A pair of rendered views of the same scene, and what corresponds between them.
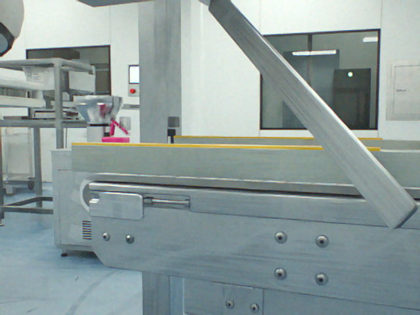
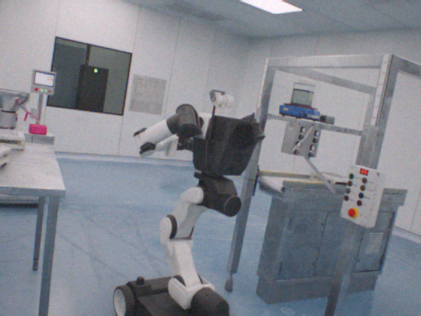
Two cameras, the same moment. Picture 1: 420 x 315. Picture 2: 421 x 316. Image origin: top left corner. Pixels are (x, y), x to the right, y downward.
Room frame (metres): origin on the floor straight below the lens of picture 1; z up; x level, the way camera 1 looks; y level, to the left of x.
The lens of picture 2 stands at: (-0.65, 2.34, 1.31)
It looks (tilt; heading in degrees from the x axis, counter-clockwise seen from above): 8 degrees down; 310
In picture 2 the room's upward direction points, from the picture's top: 10 degrees clockwise
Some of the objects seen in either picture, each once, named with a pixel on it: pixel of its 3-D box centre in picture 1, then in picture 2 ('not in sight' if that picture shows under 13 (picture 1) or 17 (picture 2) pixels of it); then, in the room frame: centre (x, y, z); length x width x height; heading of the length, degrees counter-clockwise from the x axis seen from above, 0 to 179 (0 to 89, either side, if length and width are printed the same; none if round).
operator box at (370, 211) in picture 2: not in sight; (362, 195); (-0.10, 0.52, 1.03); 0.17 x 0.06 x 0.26; 159
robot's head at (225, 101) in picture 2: not in sight; (222, 102); (0.64, 0.77, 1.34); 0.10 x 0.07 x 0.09; 78
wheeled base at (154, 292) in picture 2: not in sight; (185, 301); (0.65, 0.77, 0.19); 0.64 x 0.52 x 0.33; 169
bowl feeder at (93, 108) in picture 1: (107, 122); (15, 110); (3.31, 0.77, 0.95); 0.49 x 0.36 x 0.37; 75
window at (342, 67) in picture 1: (317, 81); (91, 78); (5.35, -1.28, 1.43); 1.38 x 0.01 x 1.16; 75
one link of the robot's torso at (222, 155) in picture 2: not in sight; (222, 141); (0.58, 0.78, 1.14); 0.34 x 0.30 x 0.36; 78
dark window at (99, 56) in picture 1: (68, 87); not in sight; (6.22, 1.98, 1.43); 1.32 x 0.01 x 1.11; 75
